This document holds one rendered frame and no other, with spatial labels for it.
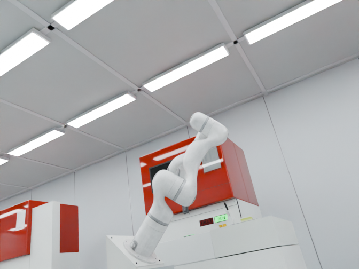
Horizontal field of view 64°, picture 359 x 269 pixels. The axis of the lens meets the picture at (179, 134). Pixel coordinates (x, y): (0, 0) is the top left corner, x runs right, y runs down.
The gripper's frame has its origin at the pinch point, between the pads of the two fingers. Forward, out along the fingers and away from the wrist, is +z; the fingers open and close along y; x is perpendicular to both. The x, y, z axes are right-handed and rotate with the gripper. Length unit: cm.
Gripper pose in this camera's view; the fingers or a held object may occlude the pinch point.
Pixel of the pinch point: (185, 210)
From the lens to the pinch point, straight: 182.4
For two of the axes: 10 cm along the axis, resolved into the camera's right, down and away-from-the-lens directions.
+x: 8.6, -3.4, -3.8
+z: 0.6, 8.1, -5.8
